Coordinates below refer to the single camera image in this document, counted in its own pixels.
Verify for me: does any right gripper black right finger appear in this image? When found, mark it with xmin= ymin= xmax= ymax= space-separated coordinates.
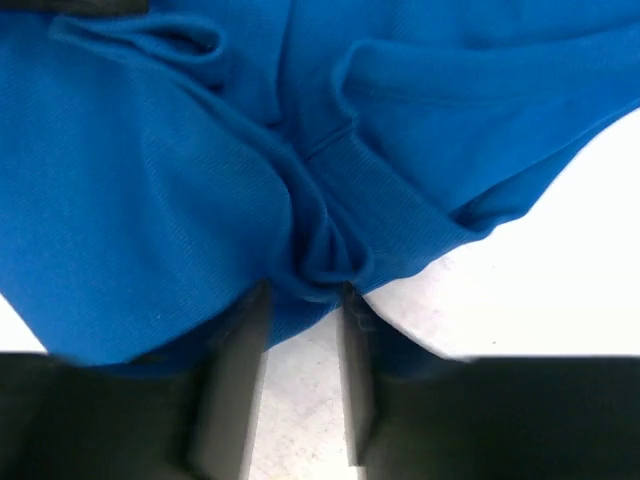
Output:
xmin=338 ymin=283 xmax=388 ymax=468

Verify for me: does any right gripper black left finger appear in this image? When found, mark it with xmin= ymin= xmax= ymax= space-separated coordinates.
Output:
xmin=185 ymin=281 xmax=271 ymax=480

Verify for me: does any blue tank top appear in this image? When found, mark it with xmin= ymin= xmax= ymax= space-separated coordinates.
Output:
xmin=1 ymin=1 xmax=639 ymax=366

